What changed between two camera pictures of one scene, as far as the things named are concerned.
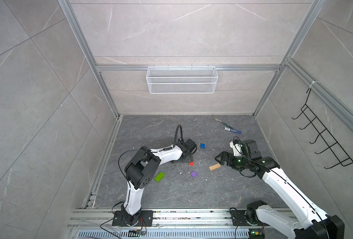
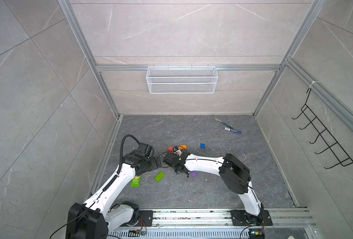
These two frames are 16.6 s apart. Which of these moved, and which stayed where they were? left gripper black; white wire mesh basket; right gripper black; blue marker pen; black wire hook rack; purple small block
Moved: right gripper black; left gripper black
Stayed: purple small block; white wire mesh basket; black wire hook rack; blue marker pen
